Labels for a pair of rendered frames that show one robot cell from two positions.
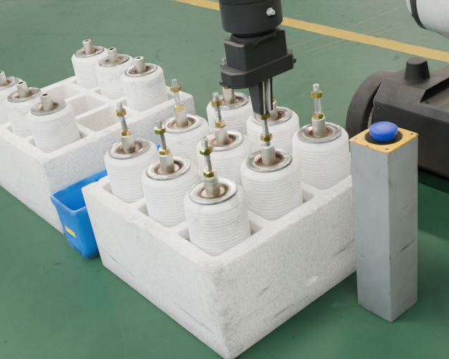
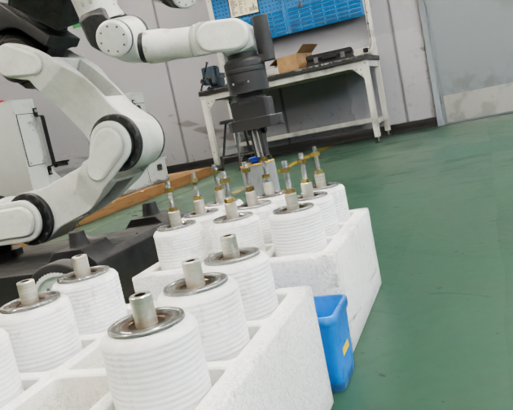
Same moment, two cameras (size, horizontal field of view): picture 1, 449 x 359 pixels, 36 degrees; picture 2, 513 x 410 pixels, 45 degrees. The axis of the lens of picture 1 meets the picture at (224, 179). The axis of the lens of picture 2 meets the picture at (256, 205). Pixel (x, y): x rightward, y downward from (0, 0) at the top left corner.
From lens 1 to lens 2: 2.07 m
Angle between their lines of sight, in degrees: 115
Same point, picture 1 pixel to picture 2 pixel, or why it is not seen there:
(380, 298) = not seen: hidden behind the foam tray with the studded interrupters
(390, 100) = (104, 255)
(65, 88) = not seen: outside the picture
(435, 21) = (149, 149)
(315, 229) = not seen: hidden behind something
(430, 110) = (124, 243)
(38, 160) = (308, 290)
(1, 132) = (254, 350)
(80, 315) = (420, 329)
